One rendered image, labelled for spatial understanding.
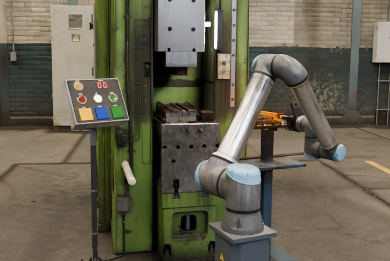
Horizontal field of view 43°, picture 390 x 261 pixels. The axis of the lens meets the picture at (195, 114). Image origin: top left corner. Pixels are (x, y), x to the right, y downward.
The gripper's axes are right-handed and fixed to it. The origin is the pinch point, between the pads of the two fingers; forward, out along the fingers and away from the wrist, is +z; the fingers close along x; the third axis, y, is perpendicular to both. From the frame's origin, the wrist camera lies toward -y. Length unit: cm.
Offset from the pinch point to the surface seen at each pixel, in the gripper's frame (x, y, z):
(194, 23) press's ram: -43, -55, 40
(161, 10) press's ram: -63, -62, 43
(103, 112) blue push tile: -102, -1, 29
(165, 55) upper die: -60, -34, 43
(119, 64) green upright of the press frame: -85, -28, 61
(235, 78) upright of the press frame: -8, -20, 49
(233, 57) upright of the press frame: -10, -34, 49
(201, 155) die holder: -38, 29, 34
